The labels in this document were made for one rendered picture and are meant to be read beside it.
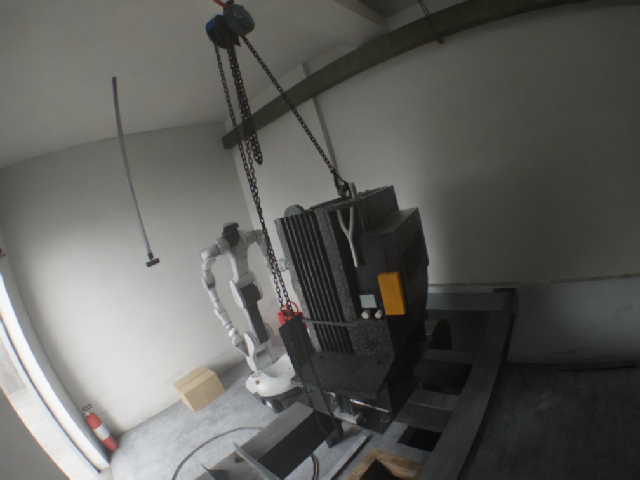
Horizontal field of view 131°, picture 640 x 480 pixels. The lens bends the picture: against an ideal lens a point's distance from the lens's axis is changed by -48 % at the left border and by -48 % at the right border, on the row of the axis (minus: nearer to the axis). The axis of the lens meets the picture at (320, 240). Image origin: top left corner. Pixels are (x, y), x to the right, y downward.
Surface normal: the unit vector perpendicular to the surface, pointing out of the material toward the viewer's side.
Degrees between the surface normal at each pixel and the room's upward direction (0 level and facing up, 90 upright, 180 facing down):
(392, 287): 90
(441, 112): 90
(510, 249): 90
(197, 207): 90
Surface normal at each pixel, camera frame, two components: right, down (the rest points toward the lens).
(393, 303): -0.50, 0.29
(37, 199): 0.72, -0.08
